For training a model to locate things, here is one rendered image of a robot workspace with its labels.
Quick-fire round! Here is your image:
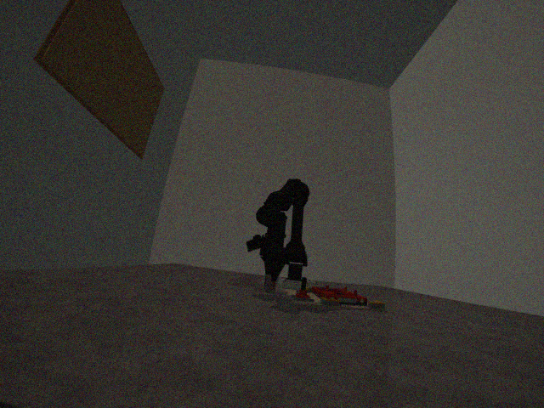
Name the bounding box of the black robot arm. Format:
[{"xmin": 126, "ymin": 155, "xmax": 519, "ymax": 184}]
[{"xmin": 246, "ymin": 178, "xmax": 309, "ymax": 281}]

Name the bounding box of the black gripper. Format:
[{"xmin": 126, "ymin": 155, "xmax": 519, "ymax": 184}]
[{"xmin": 259, "ymin": 229, "xmax": 291, "ymax": 281}]

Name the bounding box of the red toy car body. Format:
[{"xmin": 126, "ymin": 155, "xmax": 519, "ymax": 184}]
[{"xmin": 312, "ymin": 286, "xmax": 367, "ymax": 306}]

